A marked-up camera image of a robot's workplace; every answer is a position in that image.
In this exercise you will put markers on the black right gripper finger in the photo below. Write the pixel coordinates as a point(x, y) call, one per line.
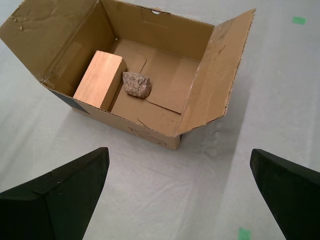
point(62, 200)
point(292, 197)

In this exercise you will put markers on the light wooden block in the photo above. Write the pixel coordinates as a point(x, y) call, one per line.
point(97, 80)

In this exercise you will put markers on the speckled beige rock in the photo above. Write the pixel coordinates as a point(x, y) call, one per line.
point(137, 85)

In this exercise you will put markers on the brown cardboard box with flaps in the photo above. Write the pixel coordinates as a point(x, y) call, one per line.
point(212, 82)

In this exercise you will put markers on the green tape piece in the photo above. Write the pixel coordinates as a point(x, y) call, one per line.
point(299, 20)
point(244, 234)

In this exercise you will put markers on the white plastic table cover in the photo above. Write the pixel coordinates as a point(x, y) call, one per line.
point(175, 190)

